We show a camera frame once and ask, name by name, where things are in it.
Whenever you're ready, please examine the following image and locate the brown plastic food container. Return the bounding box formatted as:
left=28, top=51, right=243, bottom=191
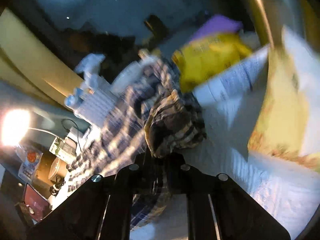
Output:
left=48, top=157, right=68, bottom=181

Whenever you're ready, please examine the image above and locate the tablet with red screen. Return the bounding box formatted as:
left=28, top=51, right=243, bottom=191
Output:
left=23, top=184, right=52, bottom=223

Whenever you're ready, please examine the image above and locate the cardboard box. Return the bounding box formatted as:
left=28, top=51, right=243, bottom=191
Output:
left=32, top=151, right=56, bottom=195

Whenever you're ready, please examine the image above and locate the white milk carton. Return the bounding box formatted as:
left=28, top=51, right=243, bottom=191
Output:
left=49, top=137, right=65, bottom=157

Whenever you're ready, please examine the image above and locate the white usb charger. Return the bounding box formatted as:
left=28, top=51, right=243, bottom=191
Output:
left=67, top=126, right=83, bottom=141

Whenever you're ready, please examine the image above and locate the snack chips bag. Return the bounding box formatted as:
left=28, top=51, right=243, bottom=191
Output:
left=15, top=145, right=43, bottom=184

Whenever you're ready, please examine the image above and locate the white perforated basket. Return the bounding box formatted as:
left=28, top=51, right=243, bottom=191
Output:
left=74, top=77, right=118, bottom=128

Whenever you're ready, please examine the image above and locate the white desk lamp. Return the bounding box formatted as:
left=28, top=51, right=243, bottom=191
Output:
left=1, top=108, right=67, bottom=151

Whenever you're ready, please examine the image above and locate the white bear mug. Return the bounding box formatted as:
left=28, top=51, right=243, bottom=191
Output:
left=110, top=49, right=161, bottom=96

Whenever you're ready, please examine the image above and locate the yellow snack bag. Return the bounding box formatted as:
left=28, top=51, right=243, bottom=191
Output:
left=171, top=33, right=252, bottom=93

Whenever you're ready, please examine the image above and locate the yellow curtain left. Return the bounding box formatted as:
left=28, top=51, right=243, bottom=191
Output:
left=1, top=9, right=83, bottom=106

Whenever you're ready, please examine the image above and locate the purple notebook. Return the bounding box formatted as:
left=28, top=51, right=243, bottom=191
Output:
left=189, top=15, right=243, bottom=41

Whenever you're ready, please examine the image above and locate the steel thermos bottle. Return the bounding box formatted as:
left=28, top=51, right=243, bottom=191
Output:
left=242, top=0, right=305, bottom=47

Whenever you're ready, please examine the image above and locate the coiled black cable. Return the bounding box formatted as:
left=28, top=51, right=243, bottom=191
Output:
left=49, top=175, right=66, bottom=197

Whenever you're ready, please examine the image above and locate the black charger cable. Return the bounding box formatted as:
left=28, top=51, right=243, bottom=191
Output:
left=61, top=118, right=83, bottom=156

